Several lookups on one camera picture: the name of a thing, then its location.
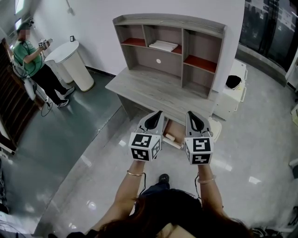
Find person's left forearm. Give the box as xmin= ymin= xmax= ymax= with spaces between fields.
xmin=89 ymin=160 xmax=147 ymax=236

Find white office desk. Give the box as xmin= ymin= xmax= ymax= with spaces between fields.
xmin=285 ymin=55 xmax=298 ymax=93

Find dark wooden slatted door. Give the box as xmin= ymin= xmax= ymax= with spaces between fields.
xmin=0 ymin=38 xmax=45 ymax=152

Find dark glass door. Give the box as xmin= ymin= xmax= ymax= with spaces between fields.
xmin=238 ymin=0 xmax=298 ymax=73

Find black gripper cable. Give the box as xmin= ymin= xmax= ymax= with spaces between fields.
xmin=193 ymin=173 xmax=202 ymax=200
xmin=139 ymin=172 xmax=148 ymax=198

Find person's right forearm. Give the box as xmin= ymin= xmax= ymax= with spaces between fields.
xmin=197 ymin=164 xmax=228 ymax=218

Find person's black shoe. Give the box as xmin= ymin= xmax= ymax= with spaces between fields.
xmin=158 ymin=173 xmax=170 ymax=185

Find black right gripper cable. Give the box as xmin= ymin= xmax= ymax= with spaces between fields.
xmin=193 ymin=173 xmax=202 ymax=200

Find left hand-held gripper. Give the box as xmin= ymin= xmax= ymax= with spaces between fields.
xmin=129 ymin=111 xmax=165 ymax=162

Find black floor cable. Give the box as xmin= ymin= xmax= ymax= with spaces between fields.
xmin=41 ymin=97 xmax=51 ymax=117

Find cream round stool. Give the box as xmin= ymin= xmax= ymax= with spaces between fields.
xmin=208 ymin=117 xmax=223 ymax=143

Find person's dark trousers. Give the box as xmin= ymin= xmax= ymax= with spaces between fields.
xmin=139 ymin=181 xmax=203 ymax=203

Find wooden desk drawer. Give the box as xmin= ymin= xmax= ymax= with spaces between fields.
xmin=162 ymin=118 xmax=187 ymax=151

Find white rolling cabinet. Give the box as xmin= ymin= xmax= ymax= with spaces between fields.
xmin=213 ymin=59 xmax=247 ymax=121

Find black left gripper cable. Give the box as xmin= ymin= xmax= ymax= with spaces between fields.
xmin=139 ymin=172 xmax=148 ymax=198

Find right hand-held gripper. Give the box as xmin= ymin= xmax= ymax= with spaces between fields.
xmin=184 ymin=111 xmax=214 ymax=166

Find pink bracelet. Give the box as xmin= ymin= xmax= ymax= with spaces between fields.
xmin=198 ymin=175 xmax=216 ymax=185

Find grey wooden shelf hutch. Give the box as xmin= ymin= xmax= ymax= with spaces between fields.
xmin=112 ymin=13 xmax=228 ymax=100

